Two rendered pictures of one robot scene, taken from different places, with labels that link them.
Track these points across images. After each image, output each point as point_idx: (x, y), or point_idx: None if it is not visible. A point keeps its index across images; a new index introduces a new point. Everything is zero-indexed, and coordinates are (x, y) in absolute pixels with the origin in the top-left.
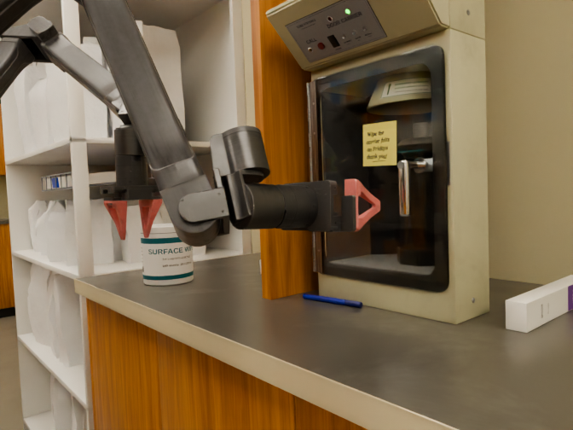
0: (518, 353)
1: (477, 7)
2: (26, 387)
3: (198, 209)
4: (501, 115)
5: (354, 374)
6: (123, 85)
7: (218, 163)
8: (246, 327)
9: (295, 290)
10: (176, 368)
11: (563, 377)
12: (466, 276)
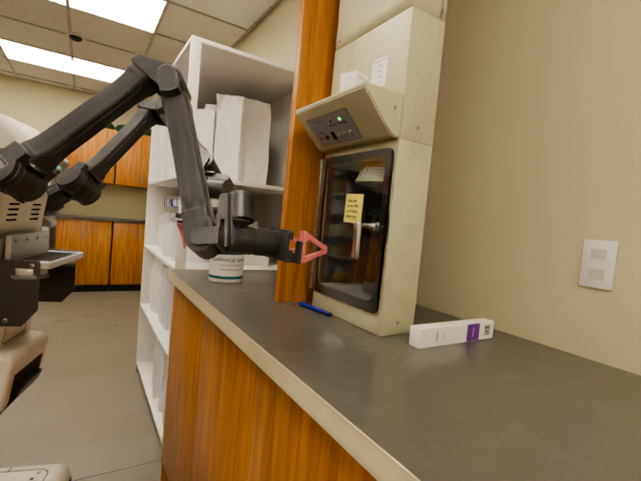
0: (397, 359)
1: (426, 124)
2: (140, 340)
3: (200, 237)
4: (466, 196)
5: (282, 351)
6: (175, 157)
7: (221, 211)
8: (247, 315)
9: (298, 299)
10: (209, 337)
11: (406, 375)
12: (393, 305)
